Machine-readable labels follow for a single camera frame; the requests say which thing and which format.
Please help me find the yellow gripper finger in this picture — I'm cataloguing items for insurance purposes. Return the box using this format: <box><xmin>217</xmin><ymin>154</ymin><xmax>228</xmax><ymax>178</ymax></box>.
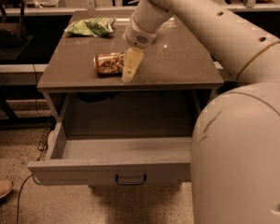
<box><xmin>122</xmin><ymin>47</ymin><xmax>144</xmax><ymax>83</ymax></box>

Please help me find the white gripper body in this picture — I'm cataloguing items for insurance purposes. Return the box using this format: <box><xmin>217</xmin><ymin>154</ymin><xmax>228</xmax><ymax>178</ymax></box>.
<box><xmin>122</xmin><ymin>17</ymin><xmax>157</xmax><ymax>49</ymax></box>

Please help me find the orange soda can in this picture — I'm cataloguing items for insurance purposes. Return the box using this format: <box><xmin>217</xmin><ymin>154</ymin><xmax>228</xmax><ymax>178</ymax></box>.
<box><xmin>93</xmin><ymin>52</ymin><xmax>125</xmax><ymax>75</ymax></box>

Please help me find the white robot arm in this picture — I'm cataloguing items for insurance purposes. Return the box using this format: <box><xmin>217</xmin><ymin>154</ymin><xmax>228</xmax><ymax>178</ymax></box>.
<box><xmin>124</xmin><ymin>0</ymin><xmax>280</xmax><ymax>224</ymax></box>

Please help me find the grey cabinet with glossy top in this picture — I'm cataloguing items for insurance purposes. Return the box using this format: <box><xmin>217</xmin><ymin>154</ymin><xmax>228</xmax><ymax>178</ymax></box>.
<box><xmin>38</xmin><ymin>10</ymin><xmax>223</xmax><ymax>139</ymax></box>

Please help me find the open grey top drawer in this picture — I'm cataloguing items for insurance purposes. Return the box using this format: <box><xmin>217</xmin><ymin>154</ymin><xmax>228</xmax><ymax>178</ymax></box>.
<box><xmin>27</xmin><ymin>91</ymin><xmax>216</xmax><ymax>187</ymax></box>

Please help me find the green chip bag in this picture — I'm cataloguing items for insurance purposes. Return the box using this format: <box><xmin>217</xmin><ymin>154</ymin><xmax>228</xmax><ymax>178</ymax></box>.
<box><xmin>64</xmin><ymin>17</ymin><xmax>116</xmax><ymax>36</ymax></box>

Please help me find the dark chair at left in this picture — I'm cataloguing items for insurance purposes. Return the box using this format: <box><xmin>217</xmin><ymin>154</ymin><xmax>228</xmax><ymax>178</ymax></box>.
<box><xmin>0</xmin><ymin>0</ymin><xmax>33</xmax><ymax>61</ymax></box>

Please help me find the tan shoe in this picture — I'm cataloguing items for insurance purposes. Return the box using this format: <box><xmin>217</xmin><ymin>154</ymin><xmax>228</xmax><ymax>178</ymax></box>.
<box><xmin>0</xmin><ymin>179</ymin><xmax>13</xmax><ymax>199</ymax></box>

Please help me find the black drawer handle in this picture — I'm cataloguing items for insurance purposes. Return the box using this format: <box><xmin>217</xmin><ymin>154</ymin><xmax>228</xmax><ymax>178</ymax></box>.
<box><xmin>115</xmin><ymin>175</ymin><xmax>147</xmax><ymax>186</ymax></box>

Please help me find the black wire rack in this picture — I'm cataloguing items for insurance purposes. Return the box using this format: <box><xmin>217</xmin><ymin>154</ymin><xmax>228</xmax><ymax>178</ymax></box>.
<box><xmin>37</xmin><ymin>117</ymin><xmax>54</xmax><ymax>151</ymax></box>

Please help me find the black floor cable left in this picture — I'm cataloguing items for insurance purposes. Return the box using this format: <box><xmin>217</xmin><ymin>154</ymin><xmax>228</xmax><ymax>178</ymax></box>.
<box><xmin>16</xmin><ymin>173</ymin><xmax>41</xmax><ymax>224</ymax></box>

